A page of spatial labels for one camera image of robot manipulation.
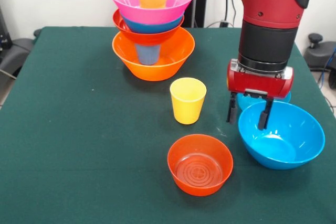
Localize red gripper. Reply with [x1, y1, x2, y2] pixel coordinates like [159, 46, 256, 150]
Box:
[226, 68, 295, 131]

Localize large orange bowl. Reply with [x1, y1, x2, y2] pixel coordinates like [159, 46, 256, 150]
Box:
[112, 27, 196, 81]

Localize blue cup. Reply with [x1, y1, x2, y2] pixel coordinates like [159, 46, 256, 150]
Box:
[134, 43, 161, 66]

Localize wide red bowl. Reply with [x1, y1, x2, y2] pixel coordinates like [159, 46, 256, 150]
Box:
[112, 8, 185, 45]

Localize large blue bowl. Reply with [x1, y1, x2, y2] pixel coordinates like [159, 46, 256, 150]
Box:
[120, 14, 184, 35]
[238, 100, 326, 170]

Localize small teal blue bowl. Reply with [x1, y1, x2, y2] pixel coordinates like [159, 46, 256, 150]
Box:
[237, 91, 292, 111]

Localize yellow cup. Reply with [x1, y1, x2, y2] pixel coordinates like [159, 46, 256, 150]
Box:
[169, 77, 207, 125]

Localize small red bowl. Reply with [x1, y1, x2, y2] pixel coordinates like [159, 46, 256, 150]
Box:
[167, 134, 234, 197]

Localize dark green table cloth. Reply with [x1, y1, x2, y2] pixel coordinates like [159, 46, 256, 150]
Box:
[0, 26, 336, 224]

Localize blue cable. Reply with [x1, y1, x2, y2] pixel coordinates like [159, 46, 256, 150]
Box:
[317, 48, 336, 88]

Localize black pedestal leg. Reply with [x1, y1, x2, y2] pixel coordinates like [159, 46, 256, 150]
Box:
[0, 28, 41, 78]
[304, 33, 336, 90]

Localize black wall cable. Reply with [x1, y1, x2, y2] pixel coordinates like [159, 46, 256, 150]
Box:
[207, 0, 238, 28]

